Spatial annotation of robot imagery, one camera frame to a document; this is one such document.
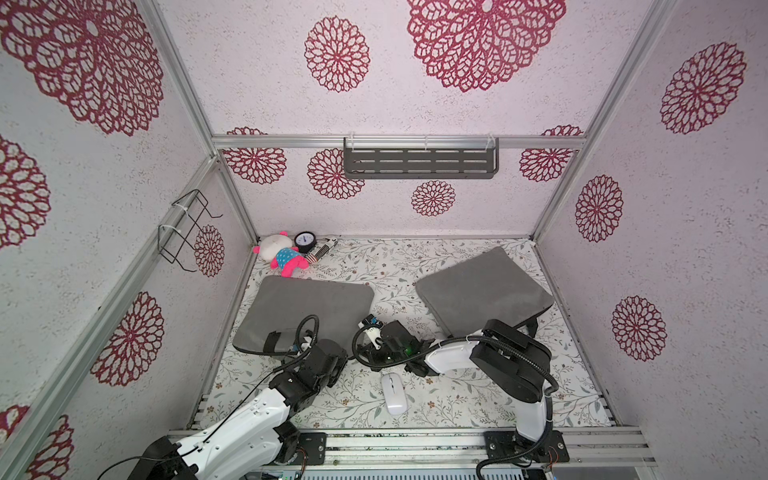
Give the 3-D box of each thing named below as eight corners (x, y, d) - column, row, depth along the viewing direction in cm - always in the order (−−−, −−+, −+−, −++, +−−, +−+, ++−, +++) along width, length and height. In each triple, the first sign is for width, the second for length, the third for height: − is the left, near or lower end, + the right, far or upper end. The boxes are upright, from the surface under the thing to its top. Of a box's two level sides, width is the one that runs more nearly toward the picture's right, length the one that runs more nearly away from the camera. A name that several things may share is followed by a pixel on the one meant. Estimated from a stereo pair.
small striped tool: (305, 263, 115) (303, 257, 112) (329, 240, 123) (328, 234, 120) (313, 267, 114) (311, 261, 111) (337, 244, 121) (336, 238, 118)
